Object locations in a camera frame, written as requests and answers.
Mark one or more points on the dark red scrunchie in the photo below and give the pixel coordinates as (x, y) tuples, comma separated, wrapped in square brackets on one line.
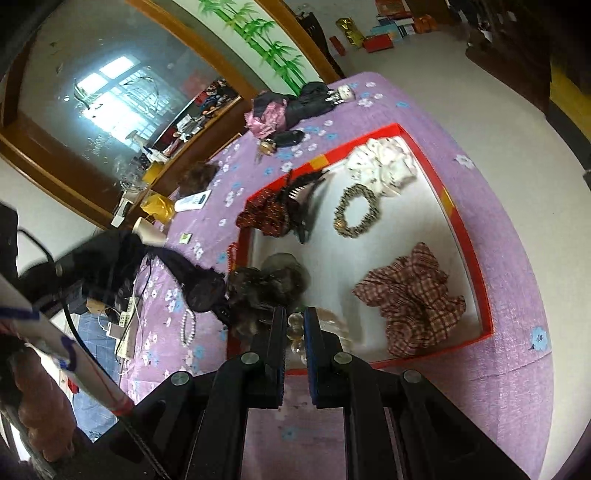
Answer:
[(261, 217)]

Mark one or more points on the pink red plaid scrunchie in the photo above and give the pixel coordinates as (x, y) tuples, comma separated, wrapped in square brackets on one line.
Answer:
[(411, 295)]

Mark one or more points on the small green packet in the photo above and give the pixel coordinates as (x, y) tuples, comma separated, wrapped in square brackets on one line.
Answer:
[(185, 238)]

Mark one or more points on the pink patterned cloth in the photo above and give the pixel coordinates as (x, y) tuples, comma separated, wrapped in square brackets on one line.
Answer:
[(265, 117)]

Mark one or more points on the green bamboo wall decoration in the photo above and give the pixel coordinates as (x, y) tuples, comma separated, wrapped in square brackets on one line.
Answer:
[(258, 39)]

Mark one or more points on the brown hair wig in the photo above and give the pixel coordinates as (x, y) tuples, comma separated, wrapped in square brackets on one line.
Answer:
[(198, 177)]

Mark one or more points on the black glasses case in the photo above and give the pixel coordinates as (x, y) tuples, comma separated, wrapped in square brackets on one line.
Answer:
[(288, 137)]

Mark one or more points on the grey black mesh scrunchie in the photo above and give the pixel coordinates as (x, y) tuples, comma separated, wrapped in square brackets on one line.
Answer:
[(263, 288)]

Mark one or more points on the pile of boxes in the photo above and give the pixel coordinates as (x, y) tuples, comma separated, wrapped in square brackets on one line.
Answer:
[(383, 27)]

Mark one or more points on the white paper cup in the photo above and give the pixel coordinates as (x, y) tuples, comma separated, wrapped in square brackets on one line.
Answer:
[(148, 230)]

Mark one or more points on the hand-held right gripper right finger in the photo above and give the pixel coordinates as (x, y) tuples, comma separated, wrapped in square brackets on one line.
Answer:
[(310, 360)]

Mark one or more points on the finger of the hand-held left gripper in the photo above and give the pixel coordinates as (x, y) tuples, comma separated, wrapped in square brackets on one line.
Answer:
[(92, 263)]

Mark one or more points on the cream dotted scrunchie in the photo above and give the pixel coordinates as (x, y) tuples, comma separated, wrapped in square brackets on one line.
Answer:
[(381, 166)]

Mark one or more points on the white power strip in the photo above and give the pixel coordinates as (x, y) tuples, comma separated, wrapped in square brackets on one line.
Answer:
[(129, 323)]

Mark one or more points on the white taped rod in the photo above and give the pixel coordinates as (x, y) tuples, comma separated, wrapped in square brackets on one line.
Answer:
[(51, 344)]

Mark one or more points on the white booklet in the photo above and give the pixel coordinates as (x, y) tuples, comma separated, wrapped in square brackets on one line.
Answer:
[(192, 201)]

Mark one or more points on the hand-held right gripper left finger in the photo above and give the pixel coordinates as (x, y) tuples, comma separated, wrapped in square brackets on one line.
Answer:
[(280, 360)]

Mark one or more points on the person's left hand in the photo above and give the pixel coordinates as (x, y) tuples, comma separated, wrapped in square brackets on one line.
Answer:
[(44, 406)]

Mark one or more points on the red box with white inside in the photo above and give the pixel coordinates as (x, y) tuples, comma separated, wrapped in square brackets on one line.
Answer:
[(406, 221)]

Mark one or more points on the yellow jar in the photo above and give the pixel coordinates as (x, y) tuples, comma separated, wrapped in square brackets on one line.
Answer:
[(158, 207)]

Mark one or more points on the white charger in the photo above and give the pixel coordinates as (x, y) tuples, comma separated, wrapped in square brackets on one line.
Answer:
[(115, 330)]

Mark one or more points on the black feathery hair clip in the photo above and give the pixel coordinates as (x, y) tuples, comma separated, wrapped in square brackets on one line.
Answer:
[(301, 203)]

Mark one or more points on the small brown object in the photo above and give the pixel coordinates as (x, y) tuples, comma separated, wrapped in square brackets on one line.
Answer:
[(268, 147)]

